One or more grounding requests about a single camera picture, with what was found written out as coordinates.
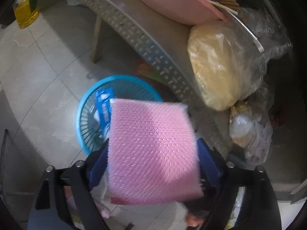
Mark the pink scrubbing sponge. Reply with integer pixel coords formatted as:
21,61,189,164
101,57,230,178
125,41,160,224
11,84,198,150
108,99,203,205

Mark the blue toothpaste box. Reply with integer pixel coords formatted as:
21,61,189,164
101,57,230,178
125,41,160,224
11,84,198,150
95,88,114,140

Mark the clear plastic bag of food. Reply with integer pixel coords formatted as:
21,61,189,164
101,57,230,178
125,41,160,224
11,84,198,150
229,101,273,166

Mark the blue plastic waste basket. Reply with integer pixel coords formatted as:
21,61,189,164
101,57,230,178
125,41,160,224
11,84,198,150
75,75,162,155

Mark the bagged yellow dough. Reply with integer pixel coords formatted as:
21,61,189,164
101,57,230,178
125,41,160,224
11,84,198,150
187,21,263,111

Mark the grey perforated shelf table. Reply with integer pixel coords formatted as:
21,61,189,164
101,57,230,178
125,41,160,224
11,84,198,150
80,0,232,158

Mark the yellow cooking oil bottle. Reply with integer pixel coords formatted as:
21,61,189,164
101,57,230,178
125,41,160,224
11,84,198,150
13,0,39,29

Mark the pink plastic basin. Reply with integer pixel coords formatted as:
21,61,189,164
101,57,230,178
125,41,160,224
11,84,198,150
140,0,227,25

